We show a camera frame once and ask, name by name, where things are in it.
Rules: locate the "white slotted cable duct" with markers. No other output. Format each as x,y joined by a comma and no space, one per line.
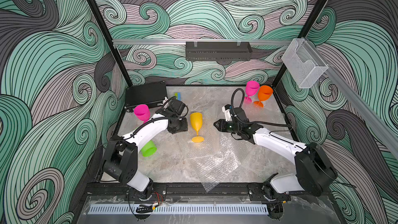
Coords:
174,209

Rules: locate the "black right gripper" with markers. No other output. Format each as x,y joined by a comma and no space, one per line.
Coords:
221,125

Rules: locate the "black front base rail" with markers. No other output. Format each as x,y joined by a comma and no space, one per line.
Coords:
174,191

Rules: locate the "clear acrylic wall bin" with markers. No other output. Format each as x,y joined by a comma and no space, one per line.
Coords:
304,62

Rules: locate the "pink wine glass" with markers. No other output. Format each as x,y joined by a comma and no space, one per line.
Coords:
142,112
251,89

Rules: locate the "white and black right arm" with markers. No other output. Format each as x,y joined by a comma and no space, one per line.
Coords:
314,172

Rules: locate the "black ribbed case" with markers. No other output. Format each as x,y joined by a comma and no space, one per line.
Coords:
153,95

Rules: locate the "black wall tray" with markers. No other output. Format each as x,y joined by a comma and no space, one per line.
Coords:
219,51

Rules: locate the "clear bubble wrap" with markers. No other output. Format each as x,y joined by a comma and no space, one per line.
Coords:
214,160
256,161

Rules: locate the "bubble orange glass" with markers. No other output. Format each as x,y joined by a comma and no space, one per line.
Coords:
264,94

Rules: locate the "bubble green glass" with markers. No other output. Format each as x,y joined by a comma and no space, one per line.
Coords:
149,149

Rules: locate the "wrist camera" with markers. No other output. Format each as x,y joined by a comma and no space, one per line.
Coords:
176,106
235,114

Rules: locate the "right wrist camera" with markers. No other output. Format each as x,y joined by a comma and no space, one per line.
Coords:
235,114

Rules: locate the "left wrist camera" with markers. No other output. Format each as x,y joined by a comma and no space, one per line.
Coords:
176,106

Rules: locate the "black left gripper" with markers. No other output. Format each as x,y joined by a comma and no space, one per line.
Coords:
184,128

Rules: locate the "bubble yellow glass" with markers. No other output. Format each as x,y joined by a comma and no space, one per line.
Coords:
196,120

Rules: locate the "green toy brick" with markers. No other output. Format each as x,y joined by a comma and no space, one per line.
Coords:
178,96

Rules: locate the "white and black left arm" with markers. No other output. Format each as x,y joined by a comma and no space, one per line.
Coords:
120,160

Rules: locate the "aluminium right rail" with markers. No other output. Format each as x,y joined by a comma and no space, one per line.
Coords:
371,88

